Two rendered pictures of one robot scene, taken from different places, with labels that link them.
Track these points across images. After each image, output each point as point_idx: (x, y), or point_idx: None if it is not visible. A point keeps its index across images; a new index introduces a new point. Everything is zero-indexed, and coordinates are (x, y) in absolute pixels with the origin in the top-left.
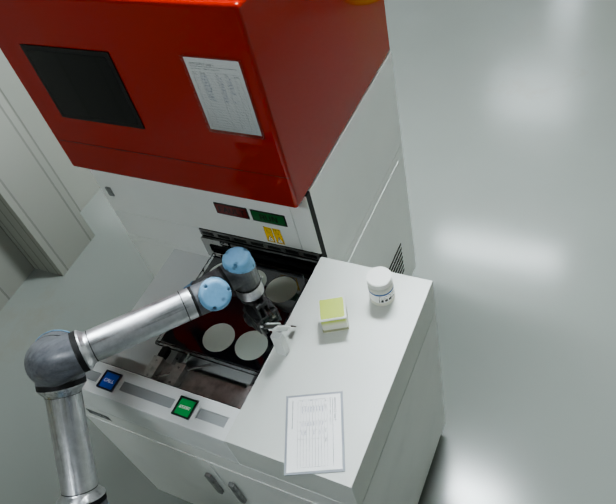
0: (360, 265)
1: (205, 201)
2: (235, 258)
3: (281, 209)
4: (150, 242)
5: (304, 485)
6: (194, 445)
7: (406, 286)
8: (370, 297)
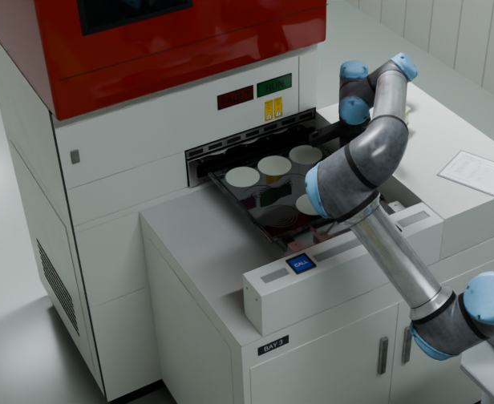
0: None
1: (207, 100)
2: (358, 66)
3: (290, 65)
4: (105, 222)
5: None
6: None
7: None
8: None
